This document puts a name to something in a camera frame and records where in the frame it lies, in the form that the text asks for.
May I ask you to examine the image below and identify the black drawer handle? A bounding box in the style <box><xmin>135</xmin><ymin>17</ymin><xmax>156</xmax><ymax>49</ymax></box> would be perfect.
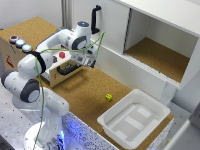
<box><xmin>56</xmin><ymin>64</ymin><xmax>80</xmax><ymax>77</ymax></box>

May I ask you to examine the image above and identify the white plastic box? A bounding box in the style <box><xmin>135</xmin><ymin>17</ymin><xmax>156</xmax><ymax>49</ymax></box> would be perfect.
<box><xmin>96</xmin><ymin>88</ymin><xmax>172</xmax><ymax>150</ymax></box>

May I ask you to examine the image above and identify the green cable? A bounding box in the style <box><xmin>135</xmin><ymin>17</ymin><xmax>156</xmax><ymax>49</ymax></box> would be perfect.
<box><xmin>32</xmin><ymin>30</ymin><xmax>106</xmax><ymax>150</ymax></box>

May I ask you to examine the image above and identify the yellow block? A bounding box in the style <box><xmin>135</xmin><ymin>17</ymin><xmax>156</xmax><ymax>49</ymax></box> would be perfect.
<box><xmin>105</xmin><ymin>93</ymin><xmax>113</xmax><ymax>102</ymax></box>

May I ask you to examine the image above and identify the blue button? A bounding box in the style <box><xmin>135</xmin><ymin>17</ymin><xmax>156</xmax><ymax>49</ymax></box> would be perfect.
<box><xmin>15</xmin><ymin>38</ymin><xmax>27</xmax><ymax>49</ymax></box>

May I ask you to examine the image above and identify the wooden drawer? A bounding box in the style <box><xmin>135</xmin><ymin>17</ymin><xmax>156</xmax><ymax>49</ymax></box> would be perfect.
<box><xmin>43</xmin><ymin>48</ymin><xmax>84</xmax><ymax>89</ymax></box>

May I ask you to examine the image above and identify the white cabinet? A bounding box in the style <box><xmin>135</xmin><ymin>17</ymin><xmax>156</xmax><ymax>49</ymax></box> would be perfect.
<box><xmin>61</xmin><ymin>0</ymin><xmax>200</xmax><ymax>107</ymax></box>

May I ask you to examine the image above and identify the wooden drawer box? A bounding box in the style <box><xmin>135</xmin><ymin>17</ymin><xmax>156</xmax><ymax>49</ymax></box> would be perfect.
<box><xmin>0</xmin><ymin>16</ymin><xmax>72</xmax><ymax>90</ymax></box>

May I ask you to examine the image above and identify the red button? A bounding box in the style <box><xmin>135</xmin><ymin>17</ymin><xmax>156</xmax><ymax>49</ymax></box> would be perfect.
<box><xmin>9</xmin><ymin>34</ymin><xmax>20</xmax><ymax>45</ymax></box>

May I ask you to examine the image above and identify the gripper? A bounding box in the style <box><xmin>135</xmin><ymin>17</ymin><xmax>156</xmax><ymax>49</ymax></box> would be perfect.
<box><xmin>70</xmin><ymin>49</ymin><xmax>97</xmax><ymax>70</ymax></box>

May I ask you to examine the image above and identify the black door handle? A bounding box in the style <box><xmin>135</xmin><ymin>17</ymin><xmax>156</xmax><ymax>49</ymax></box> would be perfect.
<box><xmin>90</xmin><ymin>4</ymin><xmax>102</xmax><ymax>35</ymax></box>

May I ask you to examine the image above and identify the green button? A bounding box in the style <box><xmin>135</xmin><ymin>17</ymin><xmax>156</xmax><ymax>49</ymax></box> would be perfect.
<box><xmin>21</xmin><ymin>43</ymin><xmax>34</xmax><ymax>54</ymax></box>

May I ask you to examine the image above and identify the white sliding door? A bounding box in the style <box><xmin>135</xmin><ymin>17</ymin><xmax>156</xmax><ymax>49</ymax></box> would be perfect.
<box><xmin>71</xmin><ymin>0</ymin><xmax>131</xmax><ymax>57</ymax></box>

